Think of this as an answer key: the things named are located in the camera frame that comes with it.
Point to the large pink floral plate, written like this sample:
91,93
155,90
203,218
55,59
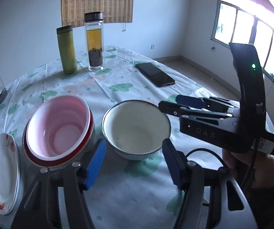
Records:
19,171

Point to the black smartphone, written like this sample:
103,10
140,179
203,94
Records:
156,74

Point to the window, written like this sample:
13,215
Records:
246,35

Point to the person's right hand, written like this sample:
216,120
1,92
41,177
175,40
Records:
261,167

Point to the red bowl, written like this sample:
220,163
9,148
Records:
56,163

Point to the bamboo window blind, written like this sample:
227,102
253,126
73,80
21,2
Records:
96,2

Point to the floral plastic tablecloth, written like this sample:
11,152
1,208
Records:
127,195

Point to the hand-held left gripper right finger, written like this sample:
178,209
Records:
172,165

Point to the glass tea bottle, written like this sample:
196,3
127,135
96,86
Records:
94,43

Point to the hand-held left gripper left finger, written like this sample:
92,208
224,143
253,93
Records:
95,165

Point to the green thermos flask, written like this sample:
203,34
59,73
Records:
67,50

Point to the person's right forearm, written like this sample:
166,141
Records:
270,195

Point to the pink plastic bowl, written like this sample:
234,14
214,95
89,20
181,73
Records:
60,126

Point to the white enamel bowl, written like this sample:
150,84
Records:
134,131

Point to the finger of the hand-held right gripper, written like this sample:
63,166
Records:
172,108
189,101

